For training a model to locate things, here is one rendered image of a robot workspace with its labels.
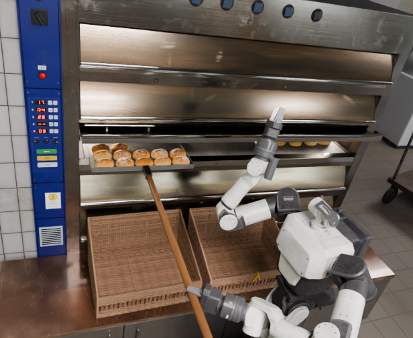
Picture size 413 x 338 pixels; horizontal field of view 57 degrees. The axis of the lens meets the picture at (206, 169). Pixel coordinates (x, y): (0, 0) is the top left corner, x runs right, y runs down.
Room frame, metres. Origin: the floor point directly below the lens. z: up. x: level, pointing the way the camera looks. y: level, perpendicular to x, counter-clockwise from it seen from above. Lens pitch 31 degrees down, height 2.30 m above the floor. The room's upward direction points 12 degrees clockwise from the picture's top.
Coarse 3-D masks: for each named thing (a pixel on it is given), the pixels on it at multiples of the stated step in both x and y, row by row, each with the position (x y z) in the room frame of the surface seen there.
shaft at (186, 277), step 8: (152, 184) 1.53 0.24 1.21; (152, 192) 1.48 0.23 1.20; (160, 200) 1.43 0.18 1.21; (160, 208) 1.37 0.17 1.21; (160, 216) 1.32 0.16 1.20; (168, 224) 1.27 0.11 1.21; (168, 232) 1.22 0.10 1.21; (168, 240) 1.19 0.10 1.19; (176, 248) 1.14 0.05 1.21; (176, 256) 1.10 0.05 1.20; (184, 264) 1.06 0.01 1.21; (184, 272) 1.02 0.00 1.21; (184, 280) 0.99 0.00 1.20; (192, 296) 0.92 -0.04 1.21; (192, 304) 0.89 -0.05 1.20; (200, 312) 0.86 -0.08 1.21; (200, 320) 0.83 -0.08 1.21; (200, 328) 0.81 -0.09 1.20; (208, 328) 0.81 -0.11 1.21; (208, 336) 0.78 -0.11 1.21
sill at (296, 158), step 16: (80, 160) 1.66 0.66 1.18; (192, 160) 1.90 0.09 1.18; (208, 160) 1.93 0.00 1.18; (224, 160) 1.97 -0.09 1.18; (240, 160) 2.02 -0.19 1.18; (288, 160) 2.16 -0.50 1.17; (304, 160) 2.21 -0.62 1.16; (320, 160) 2.27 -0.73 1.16; (336, 160) 2.32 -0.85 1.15; (352, 160) 2.38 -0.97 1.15
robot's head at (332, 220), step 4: (316, 204) 1.20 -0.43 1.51; (320, 204) 1.20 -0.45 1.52; (324, 204) 1.19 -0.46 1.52; (316, 208) 1.19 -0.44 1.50; (320, 208) 1.18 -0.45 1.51; (328, 208) 1.17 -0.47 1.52; (320, 212) 1.17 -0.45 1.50; (324, 212) 1.16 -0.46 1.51; (332, 212) 1.15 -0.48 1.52; (324, 216) 1.15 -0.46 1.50; (328, 216) 1.14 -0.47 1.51; (332, 216) 1.14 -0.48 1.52; (336, 216) 1.14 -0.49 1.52; (328, 220) 1.14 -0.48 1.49; (332, 220) 1.13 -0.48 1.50; (336, 220) 1.14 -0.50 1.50; (324, 224) 1.14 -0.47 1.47; (328, 224) 1.14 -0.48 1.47; (332, 224) 1.14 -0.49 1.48; (336, 224) 1.15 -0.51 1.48
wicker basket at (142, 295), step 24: (120, 216) 1.68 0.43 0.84; (144, 216) 1.74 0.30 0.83; (168, 216) 1.80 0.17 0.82; (96, 240) 1.59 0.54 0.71; (120, 240) 1.64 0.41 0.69; (144, 240) 1.71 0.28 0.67; (96, 264) 1.53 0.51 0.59; (120, 264) 1.56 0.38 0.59; (144, 264) 1.60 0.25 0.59; (168, 264) 1.64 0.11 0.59; (192, 264) 1.55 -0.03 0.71; (96, 288) 1.24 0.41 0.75; (120, 288) 1.39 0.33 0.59; (144, 288) 1.43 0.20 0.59; (168, 288) 1.35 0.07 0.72; (96, 312) 1.19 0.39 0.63; (120, 312) 1.24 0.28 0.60
